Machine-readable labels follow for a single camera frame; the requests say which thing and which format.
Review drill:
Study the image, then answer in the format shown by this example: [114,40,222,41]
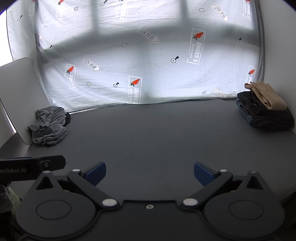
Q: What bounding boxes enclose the tan folded garment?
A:
[244,81,288,111]

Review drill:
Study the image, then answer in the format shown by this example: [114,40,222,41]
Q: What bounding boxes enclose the blue folded jeans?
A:
[236,99,255,127]

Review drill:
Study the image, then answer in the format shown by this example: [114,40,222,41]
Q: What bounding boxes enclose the white printed sheet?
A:
[6,0,265,114]

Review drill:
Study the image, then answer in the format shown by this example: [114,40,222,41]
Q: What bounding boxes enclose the black folded garment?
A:
[237,91,295,130]

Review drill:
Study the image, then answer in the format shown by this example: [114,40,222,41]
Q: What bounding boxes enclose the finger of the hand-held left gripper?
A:
[35,155,66,173]

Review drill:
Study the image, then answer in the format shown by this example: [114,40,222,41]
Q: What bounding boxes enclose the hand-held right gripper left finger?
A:
[35,162,120,208]

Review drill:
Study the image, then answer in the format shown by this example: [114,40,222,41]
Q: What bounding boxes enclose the grey flat panel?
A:
[0,57,51,145]

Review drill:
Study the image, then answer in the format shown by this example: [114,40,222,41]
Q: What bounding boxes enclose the grey hoodie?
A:
[27,106,68,147]

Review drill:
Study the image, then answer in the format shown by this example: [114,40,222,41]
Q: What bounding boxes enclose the fuzzy grey cloth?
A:
[0,183,22,241]

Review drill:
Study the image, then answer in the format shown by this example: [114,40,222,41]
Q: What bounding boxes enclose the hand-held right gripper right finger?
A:
[182,162,264,208]

